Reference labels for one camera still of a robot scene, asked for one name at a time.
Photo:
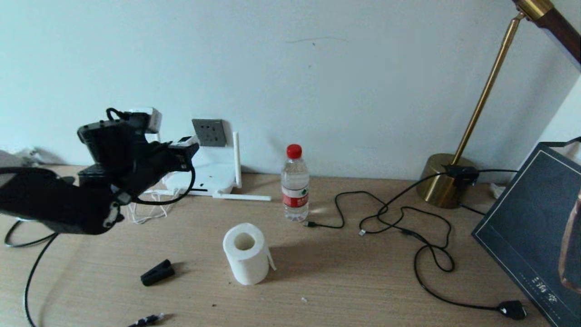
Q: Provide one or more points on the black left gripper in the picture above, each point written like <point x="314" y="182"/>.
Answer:
<point x="145" y="163"/>

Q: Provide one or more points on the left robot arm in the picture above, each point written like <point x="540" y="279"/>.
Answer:
<point x="54" y="204"/>

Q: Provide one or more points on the white router with antennas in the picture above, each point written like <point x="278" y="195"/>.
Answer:
<point x="218" y="172"/>

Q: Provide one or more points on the water bottle red cap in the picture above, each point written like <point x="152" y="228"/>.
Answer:
<point x="295" y="190"/>

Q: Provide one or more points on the black plastic clip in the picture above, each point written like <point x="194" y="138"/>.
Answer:
<point x="156" y="273"/>

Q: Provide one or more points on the white toilet paper roll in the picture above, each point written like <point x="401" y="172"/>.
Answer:
<point x="247" y="265"/>

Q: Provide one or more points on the brass desk lamp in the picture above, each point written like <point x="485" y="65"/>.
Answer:
<point x="440" y="186"/>

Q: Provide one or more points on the black power block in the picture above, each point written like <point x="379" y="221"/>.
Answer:
<point x="460" y="175"/>

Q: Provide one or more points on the small white crumpled object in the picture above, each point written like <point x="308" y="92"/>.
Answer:
<point x="498" y="190"/>

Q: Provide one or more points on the dark gift bag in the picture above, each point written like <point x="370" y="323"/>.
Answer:
<point x="522" y="227"/>

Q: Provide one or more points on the grey wall socket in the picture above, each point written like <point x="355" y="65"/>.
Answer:
<point x="209" y="132"/>

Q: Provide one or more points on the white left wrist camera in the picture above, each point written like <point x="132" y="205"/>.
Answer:
<point x="147" y="119"/>

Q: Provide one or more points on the small white object by wall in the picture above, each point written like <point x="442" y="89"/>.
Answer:
<point x="34" y="156"/>

